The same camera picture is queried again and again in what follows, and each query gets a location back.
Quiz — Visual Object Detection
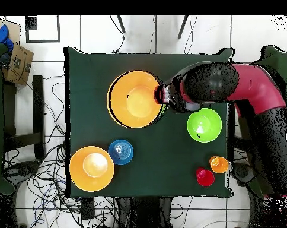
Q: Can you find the large orange bowl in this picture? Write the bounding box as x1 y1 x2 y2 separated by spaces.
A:
69 145 115 192
106 70 164 129

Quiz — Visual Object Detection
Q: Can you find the large green bowl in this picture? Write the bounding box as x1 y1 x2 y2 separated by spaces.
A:
186 107 223 143

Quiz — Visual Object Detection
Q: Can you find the dark green table cloth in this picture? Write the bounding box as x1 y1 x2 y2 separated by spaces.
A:
63 46 235 198

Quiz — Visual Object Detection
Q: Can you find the blue bowl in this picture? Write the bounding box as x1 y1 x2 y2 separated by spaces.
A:
108 139 134 166

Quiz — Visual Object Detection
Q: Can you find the black tripod leg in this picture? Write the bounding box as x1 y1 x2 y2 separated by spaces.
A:
177 14 190 40
116 14 126 34

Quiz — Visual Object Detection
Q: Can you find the orange cup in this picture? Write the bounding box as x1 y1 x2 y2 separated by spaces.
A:
209 156 229 175

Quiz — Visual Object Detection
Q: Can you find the red cup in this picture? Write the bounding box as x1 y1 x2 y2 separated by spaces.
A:
195 167 216 188

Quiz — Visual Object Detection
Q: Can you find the black bench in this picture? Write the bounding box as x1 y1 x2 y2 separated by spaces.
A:
2 75 46 160

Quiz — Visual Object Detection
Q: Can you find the black power strip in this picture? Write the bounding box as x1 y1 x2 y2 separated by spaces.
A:
81 197 95 220

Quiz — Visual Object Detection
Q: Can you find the cardboard box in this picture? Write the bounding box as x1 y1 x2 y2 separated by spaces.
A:
2 42 34 86

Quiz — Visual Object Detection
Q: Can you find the blue cloth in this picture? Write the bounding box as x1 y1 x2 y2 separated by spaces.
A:
0 24 15 52

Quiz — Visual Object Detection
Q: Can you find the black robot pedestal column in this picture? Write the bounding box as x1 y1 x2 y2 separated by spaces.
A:
117 196 174 228

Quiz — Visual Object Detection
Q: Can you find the tangle of cables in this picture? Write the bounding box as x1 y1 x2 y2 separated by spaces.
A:
2 75 118 228

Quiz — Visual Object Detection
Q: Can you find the black square frame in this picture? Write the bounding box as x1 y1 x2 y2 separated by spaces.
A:
24 15 61 44

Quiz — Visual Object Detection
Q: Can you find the black pedestal foot with knob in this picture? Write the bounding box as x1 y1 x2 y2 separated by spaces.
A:
3 160 41 183

